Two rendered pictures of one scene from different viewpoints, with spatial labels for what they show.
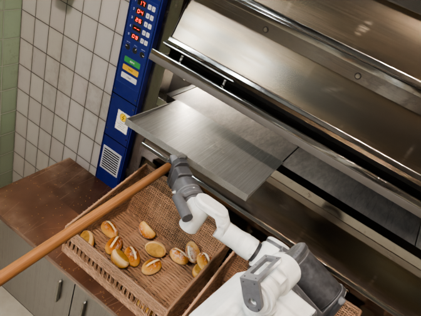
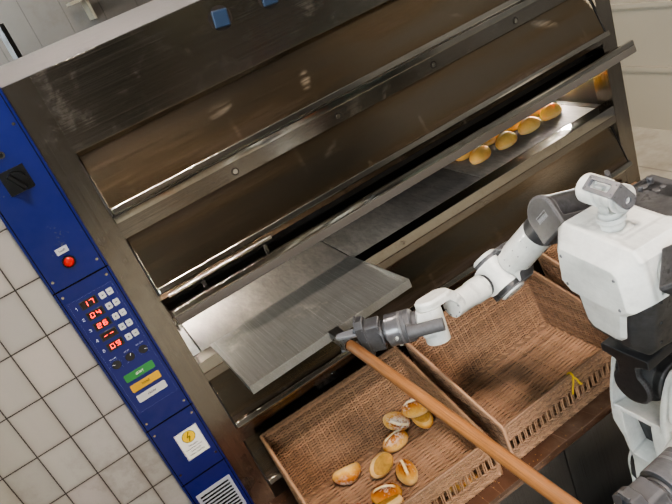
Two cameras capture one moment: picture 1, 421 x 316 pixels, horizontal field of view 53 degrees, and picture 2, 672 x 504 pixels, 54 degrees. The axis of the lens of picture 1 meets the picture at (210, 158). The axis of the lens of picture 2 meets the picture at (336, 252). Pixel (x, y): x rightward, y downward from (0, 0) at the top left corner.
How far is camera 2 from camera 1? 1.03 m
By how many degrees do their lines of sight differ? 35
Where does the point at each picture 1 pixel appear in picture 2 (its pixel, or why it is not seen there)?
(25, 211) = not seen: outside the picture
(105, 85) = (125, 444)
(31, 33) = not seen: outside the picture
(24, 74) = not seen: outside the picture
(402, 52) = (347, 65)
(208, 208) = (439, 298)
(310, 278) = (569, 201)
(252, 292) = (624, 194)
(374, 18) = (302, 65)
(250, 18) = (212, 179)
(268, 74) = (277, 201)
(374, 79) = (350, 104)
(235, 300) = (603, 236)
